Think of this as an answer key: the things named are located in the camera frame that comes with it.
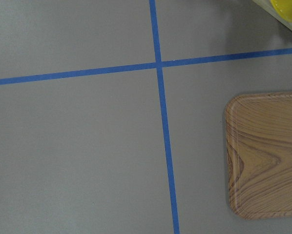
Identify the wooden cutting board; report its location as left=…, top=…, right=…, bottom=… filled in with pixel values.
left=225, top=92, right=292, bottom=219

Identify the yellow cup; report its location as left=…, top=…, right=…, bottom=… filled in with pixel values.
left=271, top=0, right=292, bottom=22

